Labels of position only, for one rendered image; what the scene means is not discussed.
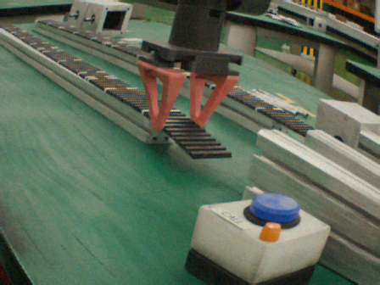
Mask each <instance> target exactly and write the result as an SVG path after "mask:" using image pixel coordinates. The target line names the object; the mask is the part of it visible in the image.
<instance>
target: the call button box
mask: <svg viewBox="0 0 380 285"><path fill-rule="evenodd" d="M252 200H253V199H251V200H243V201H237V202H233V203H224V204H206V205H202V206H200V208H199V209H198V217H197V220H196V224H195V227H194V232H193V238H192V242H191V247H192V249H191V250H189V251H188V253H187V258H186V262H185V265H184V268H185V270H187V271H189V272H190V273H192V274H194V276H196V277H198V278H199V279H202V281H204V282H207V283H208V284H209V285H305V284H307V283H309V281H310V279H311V277H312V275H313V272H314V270H315V268H316V267H315V264H316V262H317V261H318V260H319V258H320V255H321V252H322V250H323V248H324V246H325V242H326V241H327V236H328V233H329V232H330V229H331V227H330V226H329V225H327V224H326V223H324V222H321V221H319V220H317V219H316V218H315V217H313V216H312V215H309V214H308V213H306V212H304V211H303V210H301V209H299V215H298V217H297V218H296V219H295V220H293V221H290V222H277V221H276V223H277V224H280V227H281V234H280V237H279V240H278V241H276V242H266V241H262V240H261V239H260V238H259V235H260V232H261V230H262V228H263V227H264V226H265V224H266V223H267V222H273V221H266V220H264V219H263V220H262V219H260V218H259V217H258V216H257V217H256V216H255V215H253V213H251V212H250V210H249V206H250V204H251V202H252ZM273 223H274V222H273Z"/></svg>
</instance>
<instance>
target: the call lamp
mask: <svg viewBox="0 0 380 285"><path fill-rule="evenodd" d="M280 234H281V227H280V224H277V223H276V222H274V223H273V222H267V223H266V224H265V226H264V227H263V228H262V230H261V232H260V235H259V238H260V239H261V240H262V241H266V242H276V241H278V240H279V237H280Z"/></svg>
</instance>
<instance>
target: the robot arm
mask: <svg viewBox="0 0 380 285"><path fill-rule="evenodd" d="M272 1H273V0H179V2H178V5H177V9H176V13H175V16H174V19H173V23H172V27H171V30H170V37H169V40H157V39H153V40H147V39H143V40H142V46H141V47H140V50H141V51H143V52H147V53H151V51H154V55H151V54H149V55H140V59H139V60H138V63H137V67H138V69H139V74H140V76H141V79H142V83H143V88H144V91H145V93H146V96H147V99H148V107H149V111H148V112H149V118H150V122H151V127H152V128H153V129H155V130H156V131H162V129H163V128H164V126H165V122H166V121H167V119H168V117H169V114H170V111H171V108H172V106H173V103H174V102H175V100H176V96H178V94H179V91H180V90H181V87H182V84H183V82H184V80H185V78H186V74H184V73H182V72H181V71H179V70H175V69H174V63H181V67H180V68H181V69H183V70H185V71H187V72H190V120H193V121H195V124H199V125H201V128H203V126H204V124H205V123H206V121H207V120H208V118H209V117H210V116H211V115H212V113H213V112H214V110H215V107H216V106H217V105H218V104H219V103H220V102H221V100H223V99H224V98H225V97H226V95H227V94H228V93H229V92H230V91H231V90H232V89H233V88H234V87H235V86H236V84H237V83H238V79H239V75H240V71H239V70H235V69H233V68H231V67H228V65H229V63H234V64H238V65H241V66H242V64H243V55H242V54H241V53H236V52H234V51H232V50H230V49H228V48H225V47H221V46H220V42H221V33H222V29H223V27H222V26H223V23H224V19H225V17H224V16H225V13H226V12H222V11H227V12H231V13H237V14H247V15H252V16H260V15H262V14H265V13H266V12H267V10H269V7H270V4H271V2H272ZM157 77H158V78H159V81H161V83H162V85H163V87H162V95H161V104H160V109H159V108H158V98H157V87H156V81H157ZM205 80H208V81H213V82H214V83H215V84H216V87H215V89H214V90H213V92H212V93H211V95H210V97H209V99H208V101H207V103H206V104H205V106H204V108H203V110H202V111H201V114H200V113H199V109H201V105H200V100H201V97H202V92H203V89H204V83H205Z"/></svg>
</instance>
